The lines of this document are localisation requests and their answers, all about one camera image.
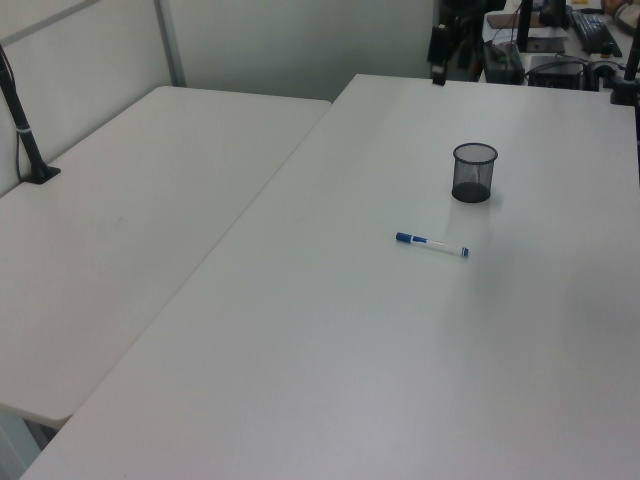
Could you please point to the black computer box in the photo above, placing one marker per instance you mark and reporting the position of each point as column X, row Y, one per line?
column 555, row 72

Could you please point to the black keyboard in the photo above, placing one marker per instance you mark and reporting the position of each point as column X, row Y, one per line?
column 597, row 32

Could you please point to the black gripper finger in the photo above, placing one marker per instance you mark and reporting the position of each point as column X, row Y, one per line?
column 465, row 54
column 439, row 47

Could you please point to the black mesh pen cup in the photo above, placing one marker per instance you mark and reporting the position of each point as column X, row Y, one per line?
column 472, row 192

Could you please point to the grey metal partition post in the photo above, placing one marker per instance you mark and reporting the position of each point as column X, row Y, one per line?
column 172, row 45

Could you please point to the black monitor stand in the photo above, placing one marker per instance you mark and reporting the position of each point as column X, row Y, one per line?
column 525, row 25

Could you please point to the white side table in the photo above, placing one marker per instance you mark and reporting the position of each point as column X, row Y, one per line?
column 125, row 200

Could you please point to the white paper sheets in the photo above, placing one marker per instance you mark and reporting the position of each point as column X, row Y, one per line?
column 547, row 31

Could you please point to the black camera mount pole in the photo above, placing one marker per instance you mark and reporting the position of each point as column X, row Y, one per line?
column 627, row 80

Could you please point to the dark grey equipment case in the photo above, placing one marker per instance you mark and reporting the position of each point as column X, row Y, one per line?
column 502, row 62

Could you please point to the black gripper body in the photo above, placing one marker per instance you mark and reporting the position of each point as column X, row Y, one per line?
column 462, row 17

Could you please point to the black clamp-mounted pole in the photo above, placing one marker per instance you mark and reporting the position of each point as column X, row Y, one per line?
column 27, row 140

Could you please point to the blue and white marker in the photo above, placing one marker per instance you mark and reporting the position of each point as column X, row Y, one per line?
column 432, row 244

